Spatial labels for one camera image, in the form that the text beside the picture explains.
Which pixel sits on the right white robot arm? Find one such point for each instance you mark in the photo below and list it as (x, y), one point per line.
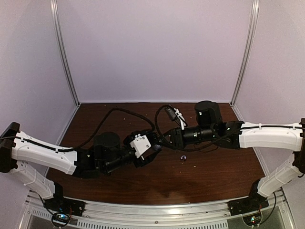
(211, 129)

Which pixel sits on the left aluminium frame post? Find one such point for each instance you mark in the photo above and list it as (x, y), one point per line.
(62, 51)

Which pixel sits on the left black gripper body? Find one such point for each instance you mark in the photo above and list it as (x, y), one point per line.
(141, 162)

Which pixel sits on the right aluminium frame post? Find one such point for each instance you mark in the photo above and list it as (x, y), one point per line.
(247, 50)

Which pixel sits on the left circuit board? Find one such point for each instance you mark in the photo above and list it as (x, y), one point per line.
(59, 219)

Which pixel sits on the blue oval case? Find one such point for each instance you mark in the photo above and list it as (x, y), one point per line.
(157, 147)

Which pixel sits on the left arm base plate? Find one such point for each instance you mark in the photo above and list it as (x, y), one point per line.
(65, 205)

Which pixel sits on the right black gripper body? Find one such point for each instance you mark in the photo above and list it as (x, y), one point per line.
(179, 144)

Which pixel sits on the circuit board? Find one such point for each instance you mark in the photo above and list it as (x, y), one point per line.
(252, 220)
(59, 219)

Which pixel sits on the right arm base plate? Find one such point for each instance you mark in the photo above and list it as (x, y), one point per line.
(246, 205)

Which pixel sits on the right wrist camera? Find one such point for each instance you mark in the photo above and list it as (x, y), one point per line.
(176, 116)

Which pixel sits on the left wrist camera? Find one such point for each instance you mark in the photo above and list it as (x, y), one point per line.
(141, 141)

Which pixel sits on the front aluminium rail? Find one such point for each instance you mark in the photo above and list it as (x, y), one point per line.
(207, 215)

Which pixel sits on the aluminium frame post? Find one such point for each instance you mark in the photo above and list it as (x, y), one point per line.
(247, 50)
(62, 51)

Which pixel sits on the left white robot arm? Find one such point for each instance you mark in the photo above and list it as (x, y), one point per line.
(103, 157)

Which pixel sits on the right circuit board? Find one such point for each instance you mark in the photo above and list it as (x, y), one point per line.
(252, 220)

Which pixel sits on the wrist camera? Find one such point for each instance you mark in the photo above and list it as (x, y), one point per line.
(141, 141)
(176, 116)

